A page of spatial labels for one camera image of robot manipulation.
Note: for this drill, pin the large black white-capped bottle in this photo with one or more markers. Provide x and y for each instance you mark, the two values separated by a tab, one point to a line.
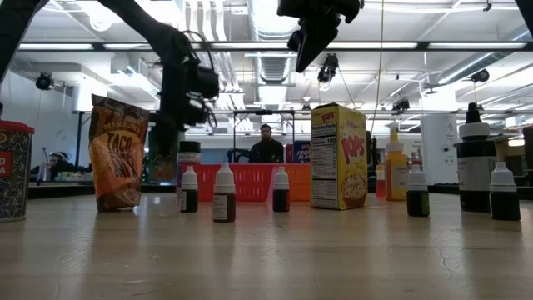
476	166

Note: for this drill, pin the dark-liquid small dropper bottle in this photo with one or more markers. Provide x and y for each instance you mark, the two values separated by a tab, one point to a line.
189	196
504	200

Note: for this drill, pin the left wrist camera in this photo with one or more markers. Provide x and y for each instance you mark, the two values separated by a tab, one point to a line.
206	83

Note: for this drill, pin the person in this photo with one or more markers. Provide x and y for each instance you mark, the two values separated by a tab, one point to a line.
58	164
266	148

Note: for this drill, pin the black-lidded spice jar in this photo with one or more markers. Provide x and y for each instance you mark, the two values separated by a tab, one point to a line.
189	152

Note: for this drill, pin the orange taco seasoning packet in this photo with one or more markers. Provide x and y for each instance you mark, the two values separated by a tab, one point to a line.
118	158

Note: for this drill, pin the black table frame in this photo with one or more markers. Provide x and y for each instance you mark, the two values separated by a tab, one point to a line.
62	189

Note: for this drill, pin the black ceiling spotlight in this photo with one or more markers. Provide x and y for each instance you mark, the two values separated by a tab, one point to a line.
400	105
43	81
480	76

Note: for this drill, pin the blue Frosted Flakes box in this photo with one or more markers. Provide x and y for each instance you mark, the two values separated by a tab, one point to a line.
302	152

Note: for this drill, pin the red-liquid small dropper bottle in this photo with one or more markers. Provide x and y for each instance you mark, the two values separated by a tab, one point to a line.
281	196

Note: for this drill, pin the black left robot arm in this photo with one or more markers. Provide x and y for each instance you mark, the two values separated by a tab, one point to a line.
143	23

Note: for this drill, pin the white pillar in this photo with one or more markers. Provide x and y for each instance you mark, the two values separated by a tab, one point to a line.
439	146

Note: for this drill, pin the black overhead rig bar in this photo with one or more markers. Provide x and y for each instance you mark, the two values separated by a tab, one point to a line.
422	46

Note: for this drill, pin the green-liquid small dropper bottle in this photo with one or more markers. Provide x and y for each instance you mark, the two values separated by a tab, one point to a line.
417	196

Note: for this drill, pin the green mini cereal box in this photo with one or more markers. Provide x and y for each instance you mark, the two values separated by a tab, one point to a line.
156	171

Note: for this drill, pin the red mesh basket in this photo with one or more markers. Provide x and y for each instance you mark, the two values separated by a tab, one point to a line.
250	183

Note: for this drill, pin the black background frame stand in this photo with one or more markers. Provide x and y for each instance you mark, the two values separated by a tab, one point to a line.
262	112

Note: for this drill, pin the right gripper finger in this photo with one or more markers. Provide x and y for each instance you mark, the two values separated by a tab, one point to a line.
310	41
327	39

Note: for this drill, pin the red mini cereal box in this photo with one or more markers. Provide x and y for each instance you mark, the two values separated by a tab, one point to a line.
289	153

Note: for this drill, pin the silver ceiling duct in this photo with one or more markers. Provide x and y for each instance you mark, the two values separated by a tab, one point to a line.
270	68

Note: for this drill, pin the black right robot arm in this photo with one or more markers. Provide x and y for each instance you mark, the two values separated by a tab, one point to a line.
526	8

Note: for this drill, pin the orange mesh basket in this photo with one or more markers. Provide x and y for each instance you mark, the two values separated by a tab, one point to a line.
297	181

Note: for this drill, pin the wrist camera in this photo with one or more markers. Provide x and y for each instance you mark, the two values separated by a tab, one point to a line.
206	83
295	41

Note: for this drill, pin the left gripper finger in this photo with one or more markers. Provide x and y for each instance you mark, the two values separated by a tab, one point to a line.
172	139

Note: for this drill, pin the yellow Corn Pops box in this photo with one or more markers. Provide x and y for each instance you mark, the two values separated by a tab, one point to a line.
339	158

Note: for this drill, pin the red-lidded patterned can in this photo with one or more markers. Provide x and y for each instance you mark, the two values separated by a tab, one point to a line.
14	175

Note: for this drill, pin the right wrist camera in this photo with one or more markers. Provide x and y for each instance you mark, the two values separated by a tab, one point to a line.
295	41

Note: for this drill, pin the yellow squeeze bottle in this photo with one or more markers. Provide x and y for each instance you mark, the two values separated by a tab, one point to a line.
395	175

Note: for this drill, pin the black overhead camera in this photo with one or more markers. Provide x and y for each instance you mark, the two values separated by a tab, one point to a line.
329	66

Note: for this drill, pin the brown-liquid small dropper bottle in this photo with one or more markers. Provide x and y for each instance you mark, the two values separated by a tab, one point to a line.
224	200

